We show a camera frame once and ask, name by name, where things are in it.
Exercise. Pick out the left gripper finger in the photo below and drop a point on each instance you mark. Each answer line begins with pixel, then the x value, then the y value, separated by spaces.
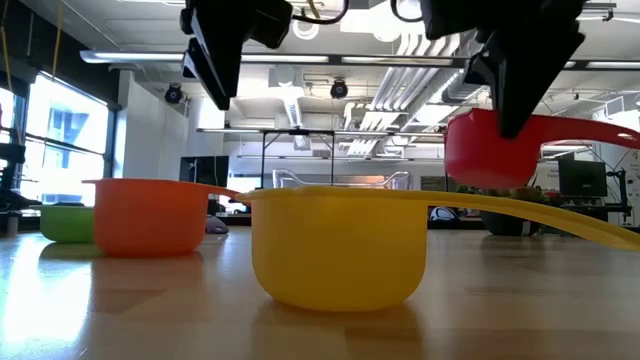
pixel 220 55
pixel 192 67

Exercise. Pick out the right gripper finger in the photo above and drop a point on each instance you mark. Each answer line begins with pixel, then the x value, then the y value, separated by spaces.
pixel 525 75
pixel 482 70

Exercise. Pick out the red measuring cup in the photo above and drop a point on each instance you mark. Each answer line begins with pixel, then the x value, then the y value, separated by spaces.
pixel 475 155

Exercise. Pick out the orange measuring cup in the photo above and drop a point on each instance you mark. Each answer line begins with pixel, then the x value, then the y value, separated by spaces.
pixel 150 220

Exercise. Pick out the purple measuring cup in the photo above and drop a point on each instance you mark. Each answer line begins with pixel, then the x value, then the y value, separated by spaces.
pixel 219 226

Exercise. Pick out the green measuring cup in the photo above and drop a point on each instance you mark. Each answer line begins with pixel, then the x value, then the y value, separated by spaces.
pixel 67 225

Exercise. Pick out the yellow measuring cup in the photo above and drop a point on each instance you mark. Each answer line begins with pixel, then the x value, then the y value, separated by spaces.
pixel 340 250

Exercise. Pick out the clear plastic basket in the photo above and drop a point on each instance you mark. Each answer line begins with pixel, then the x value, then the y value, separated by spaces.
pixel 340 182

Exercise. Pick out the black computer monitor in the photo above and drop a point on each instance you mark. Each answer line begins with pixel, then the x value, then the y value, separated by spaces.
pixel 202 171
pixel 582 178

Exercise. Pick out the black overhead light bar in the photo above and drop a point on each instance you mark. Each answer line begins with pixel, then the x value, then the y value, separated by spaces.
pixel 335 60

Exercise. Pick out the potted succulent plant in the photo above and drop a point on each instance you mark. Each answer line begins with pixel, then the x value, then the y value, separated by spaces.
pixel 510 222

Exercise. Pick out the blue white rounded object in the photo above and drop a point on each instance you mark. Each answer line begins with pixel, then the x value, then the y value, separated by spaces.
pixel 442 216

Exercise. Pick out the black background stand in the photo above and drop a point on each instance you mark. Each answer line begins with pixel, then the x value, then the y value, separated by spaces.
pixel 10 170

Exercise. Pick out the black round ceiling camera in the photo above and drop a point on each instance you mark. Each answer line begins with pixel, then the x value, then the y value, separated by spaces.
pixel 339 89
pixel 173 94

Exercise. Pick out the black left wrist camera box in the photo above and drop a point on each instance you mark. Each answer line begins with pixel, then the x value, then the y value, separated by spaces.
pixel 272 22

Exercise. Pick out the black background workstation frame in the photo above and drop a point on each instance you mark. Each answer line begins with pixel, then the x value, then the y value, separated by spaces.
pixel 300 132

